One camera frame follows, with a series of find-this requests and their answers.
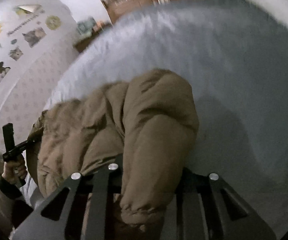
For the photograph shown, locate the person's left hand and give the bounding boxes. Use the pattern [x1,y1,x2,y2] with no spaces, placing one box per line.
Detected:
[2,155,28,185]

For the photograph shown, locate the small tabby kitten sticker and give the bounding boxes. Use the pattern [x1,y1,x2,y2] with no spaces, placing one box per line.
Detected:
[8,47,23,61]

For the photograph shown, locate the brown padded jacket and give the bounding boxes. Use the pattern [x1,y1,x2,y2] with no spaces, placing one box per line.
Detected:
[26,69,199,225]

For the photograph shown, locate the grey plush bed blanket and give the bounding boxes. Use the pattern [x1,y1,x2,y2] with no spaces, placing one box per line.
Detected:
[43,0,288,239]

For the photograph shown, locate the peeling wall poster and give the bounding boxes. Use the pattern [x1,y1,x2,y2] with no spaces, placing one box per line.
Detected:
[13,4,42,16]

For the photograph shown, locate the two grey cats sticker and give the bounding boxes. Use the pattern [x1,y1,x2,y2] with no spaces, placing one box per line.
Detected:
[22,28,46,48]

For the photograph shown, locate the round yellow cat sticker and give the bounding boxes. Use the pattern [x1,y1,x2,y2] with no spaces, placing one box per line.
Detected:
[45,15,61,30]

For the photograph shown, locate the teal bag on nightstand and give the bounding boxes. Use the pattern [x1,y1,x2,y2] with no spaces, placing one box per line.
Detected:
[77,17,96,35]

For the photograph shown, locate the brown wooden nightstand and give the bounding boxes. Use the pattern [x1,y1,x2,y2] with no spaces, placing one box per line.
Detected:
[73,23,112,53]

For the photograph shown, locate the wall lettering sticker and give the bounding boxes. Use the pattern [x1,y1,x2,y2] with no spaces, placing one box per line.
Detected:
[7,10,45,36]

